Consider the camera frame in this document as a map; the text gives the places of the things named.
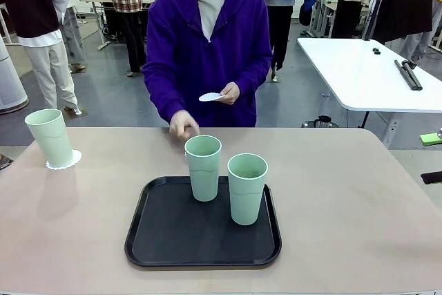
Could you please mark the person's left forearm purple sleeve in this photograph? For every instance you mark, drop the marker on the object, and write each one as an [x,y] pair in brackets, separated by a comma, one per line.
[252,75]

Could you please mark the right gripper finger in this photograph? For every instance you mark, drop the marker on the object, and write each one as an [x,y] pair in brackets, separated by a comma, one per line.
[433,177]
[430,139]

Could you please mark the person's right forearm purple sleeve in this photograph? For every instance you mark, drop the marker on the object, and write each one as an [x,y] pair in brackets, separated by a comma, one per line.
[162,105]

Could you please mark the white cylindrical air purifier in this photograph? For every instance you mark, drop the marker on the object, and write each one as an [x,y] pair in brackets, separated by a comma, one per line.
[10,84]

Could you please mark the person in black coat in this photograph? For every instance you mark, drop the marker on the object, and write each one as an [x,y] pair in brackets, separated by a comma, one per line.
[404,5]

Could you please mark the white folding table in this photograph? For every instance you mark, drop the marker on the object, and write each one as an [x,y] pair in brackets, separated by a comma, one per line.
[362,74]

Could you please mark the black slanted pole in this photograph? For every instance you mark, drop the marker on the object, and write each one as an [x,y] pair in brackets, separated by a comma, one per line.
[375,11]

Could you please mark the black folded tripod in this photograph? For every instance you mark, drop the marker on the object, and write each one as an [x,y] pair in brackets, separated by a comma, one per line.
[411,79]

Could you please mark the white scalloped paper coaster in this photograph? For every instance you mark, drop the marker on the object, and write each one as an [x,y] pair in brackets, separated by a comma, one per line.
[209,97]
[77,158]

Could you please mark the person in purple hoodie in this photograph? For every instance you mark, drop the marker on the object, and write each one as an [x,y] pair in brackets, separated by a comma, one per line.
[179,49]

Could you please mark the black plastic serving tray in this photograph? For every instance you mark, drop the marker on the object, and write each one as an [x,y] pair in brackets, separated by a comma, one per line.
[179,233]

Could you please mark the black kettle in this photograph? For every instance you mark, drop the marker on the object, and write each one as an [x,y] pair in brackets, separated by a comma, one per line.
[324,123]

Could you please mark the person in grey trousers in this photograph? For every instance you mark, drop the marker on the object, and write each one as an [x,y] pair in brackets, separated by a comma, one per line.
[74,32]

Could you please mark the pale green tall cup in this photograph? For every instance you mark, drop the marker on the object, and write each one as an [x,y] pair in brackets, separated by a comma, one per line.
[203,177]
[247,201]
[52,139]

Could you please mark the small black clamp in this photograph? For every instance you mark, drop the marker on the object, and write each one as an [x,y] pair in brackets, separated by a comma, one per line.
[376,50]

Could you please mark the person's left hand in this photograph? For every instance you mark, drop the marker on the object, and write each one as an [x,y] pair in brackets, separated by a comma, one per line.
[232,94]

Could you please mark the person's right hand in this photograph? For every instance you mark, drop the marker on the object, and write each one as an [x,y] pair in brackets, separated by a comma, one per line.
[181,124]

